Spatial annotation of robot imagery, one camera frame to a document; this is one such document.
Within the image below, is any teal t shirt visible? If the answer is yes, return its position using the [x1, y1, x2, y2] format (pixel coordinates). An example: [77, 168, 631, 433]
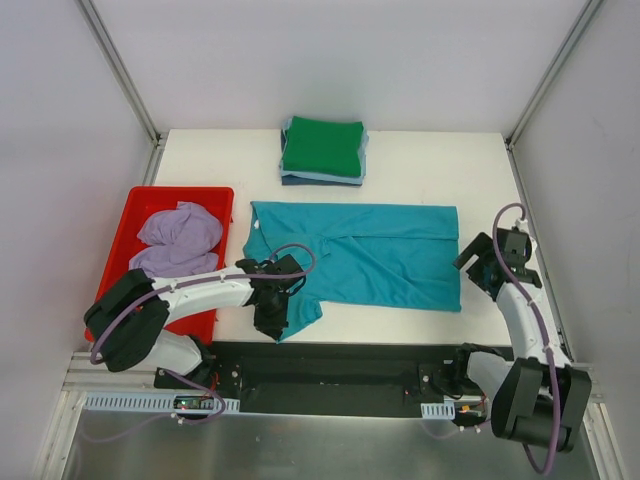
[243, 201, 461, 340]

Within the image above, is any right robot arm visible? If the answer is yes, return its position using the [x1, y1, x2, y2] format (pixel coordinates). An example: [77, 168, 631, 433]
[450, 228, 592, 453]

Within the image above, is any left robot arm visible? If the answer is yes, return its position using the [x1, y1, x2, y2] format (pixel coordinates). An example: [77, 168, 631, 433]
[84, 236, 479, 389]

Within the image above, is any lavender t shirt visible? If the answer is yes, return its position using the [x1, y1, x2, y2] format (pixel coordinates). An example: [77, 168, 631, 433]
[137, 201, 224, 253]
[128, 246, 219, 278]

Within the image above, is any light blue folded t shirt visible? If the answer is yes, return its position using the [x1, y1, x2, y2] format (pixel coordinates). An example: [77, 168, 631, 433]
[279, 116, 369, 187]

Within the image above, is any red plastic bin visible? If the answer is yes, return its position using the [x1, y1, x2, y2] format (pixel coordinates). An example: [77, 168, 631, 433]
[83, 185, 236, 345]

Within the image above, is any green folded t shirt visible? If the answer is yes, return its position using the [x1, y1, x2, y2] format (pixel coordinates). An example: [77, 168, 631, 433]
[281, 116, 365, 178]

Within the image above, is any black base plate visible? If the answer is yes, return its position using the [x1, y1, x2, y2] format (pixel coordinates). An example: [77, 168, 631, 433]
[152, 341, 509, 415]

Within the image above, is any white slotted cable duct left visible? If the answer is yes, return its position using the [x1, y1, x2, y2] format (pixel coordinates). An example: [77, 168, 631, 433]
[84, 392, 240, 415]

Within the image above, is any white slotted cable duct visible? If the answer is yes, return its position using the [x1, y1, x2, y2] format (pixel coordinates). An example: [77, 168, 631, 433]
[420, 402, 456, 421]
[84, 392, 240, 415]

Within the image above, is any white slotted cable duct right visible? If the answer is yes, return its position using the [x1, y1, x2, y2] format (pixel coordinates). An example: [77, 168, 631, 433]
[420, 402, 456, 421]

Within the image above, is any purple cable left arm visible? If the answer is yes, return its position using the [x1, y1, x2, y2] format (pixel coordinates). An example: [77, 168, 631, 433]
[89, 242, 318, 365]

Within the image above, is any aluminium front rail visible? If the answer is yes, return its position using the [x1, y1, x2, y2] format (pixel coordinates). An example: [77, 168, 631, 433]
[63, 350, 166, 392]

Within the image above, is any aluminium frame post right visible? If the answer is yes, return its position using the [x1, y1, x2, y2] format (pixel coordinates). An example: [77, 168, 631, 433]
[504, 0, 606, 150]

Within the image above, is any aluminium frame post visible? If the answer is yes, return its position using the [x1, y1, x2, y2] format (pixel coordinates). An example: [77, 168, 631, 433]
[75, 0, 168, 147]
[504, 0, 606, 150]

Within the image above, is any aluminium frame post left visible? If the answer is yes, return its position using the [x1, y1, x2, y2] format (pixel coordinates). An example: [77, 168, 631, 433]
[75, 0, 168, 147]

